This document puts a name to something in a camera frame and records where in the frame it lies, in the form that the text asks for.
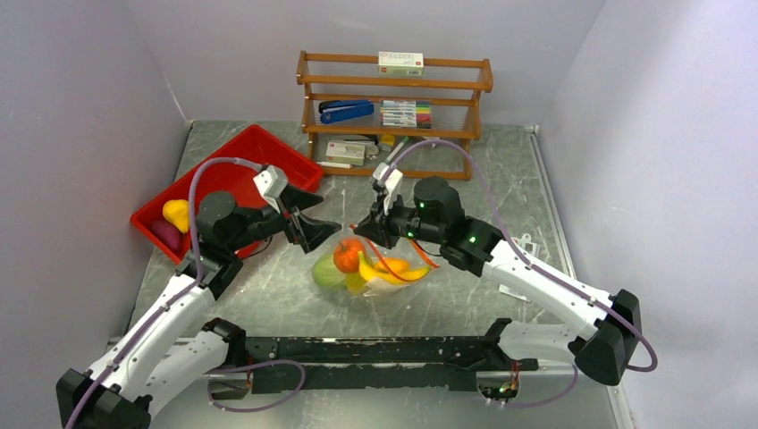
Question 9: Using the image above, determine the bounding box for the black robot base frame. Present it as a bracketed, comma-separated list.
[208, 318, 538, 400]

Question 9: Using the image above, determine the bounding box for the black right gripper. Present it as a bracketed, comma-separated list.
[355, 189, 445, 250]

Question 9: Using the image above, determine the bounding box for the green white marker pen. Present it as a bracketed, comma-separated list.
[385, 136, 409, 164]

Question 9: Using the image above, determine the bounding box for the pack of coloured markers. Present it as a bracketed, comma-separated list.
[380, 99, 433, 129]

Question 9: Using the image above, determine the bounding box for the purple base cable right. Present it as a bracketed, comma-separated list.
[485, 364, 578, 411]

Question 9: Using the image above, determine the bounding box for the blue stapler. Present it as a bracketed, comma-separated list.
[317, 99, 375, 124]

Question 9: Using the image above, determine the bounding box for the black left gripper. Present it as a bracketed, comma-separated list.
[226, 182, 341, 252]

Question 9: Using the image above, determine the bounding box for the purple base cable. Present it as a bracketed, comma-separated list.
[485, 364, 578, 411]
[206, 359, 307, 415]

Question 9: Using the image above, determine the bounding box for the purple eggplant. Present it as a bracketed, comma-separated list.
[149, 219, 182, 252]

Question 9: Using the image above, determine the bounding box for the wooden three-tier shelf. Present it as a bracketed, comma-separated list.
[296, 51, 494, 161]

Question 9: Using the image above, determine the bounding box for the white box on top shelf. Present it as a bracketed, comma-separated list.
[377, 51, 425, 77]

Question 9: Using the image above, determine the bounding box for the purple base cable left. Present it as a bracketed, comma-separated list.
[206, 359, 307, 415]

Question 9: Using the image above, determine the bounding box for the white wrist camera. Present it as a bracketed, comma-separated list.
[254, 165, 289, 213]
[372, 162, 404, 215]

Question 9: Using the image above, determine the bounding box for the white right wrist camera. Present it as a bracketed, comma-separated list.
[372, 162, 404, 215]

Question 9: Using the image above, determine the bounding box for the yellow orange bell pepper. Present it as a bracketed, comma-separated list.
[374, 257, 411, 274]

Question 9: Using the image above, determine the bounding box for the orange red pepper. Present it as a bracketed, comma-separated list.
[333, 238, 365, 273]

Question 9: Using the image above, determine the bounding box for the green round cabbage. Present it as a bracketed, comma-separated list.
[311, 254, 346, 290]

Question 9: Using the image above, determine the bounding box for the white staples box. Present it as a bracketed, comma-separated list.
[324, 140, 366, 166]

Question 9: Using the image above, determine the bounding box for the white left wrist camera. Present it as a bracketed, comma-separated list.
[254, 165, 289, 213]

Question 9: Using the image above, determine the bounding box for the clear zip top bag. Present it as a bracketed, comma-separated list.
[307, 230, 440, 298]

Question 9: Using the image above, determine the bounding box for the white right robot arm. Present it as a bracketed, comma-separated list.
[355, 172, 642, 386]

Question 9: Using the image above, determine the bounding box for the yellow pear squash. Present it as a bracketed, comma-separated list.
[162, 199, 190, 233]

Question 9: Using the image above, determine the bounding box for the white paper card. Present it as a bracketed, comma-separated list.
[498, 233, 541, 304]

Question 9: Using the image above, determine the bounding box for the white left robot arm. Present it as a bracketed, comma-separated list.
[55, 183, 341, 428]

